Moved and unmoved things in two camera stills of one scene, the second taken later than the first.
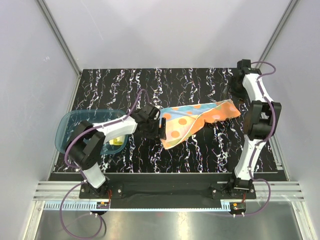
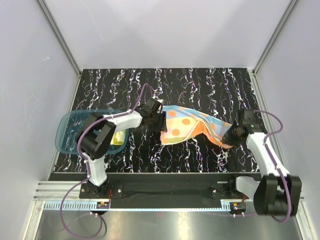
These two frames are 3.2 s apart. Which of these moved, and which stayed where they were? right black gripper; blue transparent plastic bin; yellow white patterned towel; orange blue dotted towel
Moved: orange blue dotted towel; right black gripper
Stayed: yellow white patterned towel; blue transparent plastic bin
